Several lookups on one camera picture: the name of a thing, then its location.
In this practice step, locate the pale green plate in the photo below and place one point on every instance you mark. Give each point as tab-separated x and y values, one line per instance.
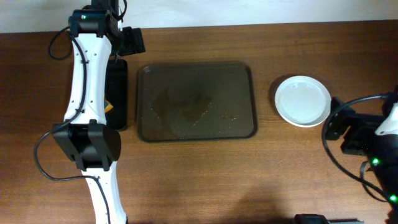
301	90

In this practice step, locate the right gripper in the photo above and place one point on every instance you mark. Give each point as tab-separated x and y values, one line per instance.
337	118

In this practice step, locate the green yellow sponge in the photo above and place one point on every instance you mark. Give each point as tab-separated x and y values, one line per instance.
107	106

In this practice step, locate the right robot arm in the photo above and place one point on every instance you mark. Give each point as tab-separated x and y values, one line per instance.
374	137

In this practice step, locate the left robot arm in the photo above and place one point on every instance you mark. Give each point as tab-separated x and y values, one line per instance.
96	33

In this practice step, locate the black small tray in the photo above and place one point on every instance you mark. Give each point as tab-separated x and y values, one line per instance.
116	85

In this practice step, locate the white plate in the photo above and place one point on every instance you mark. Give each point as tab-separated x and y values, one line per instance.
304	116

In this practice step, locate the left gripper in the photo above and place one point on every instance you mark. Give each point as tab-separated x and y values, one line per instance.
116	93

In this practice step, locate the dark brown tray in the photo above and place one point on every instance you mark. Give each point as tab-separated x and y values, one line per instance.
195	102

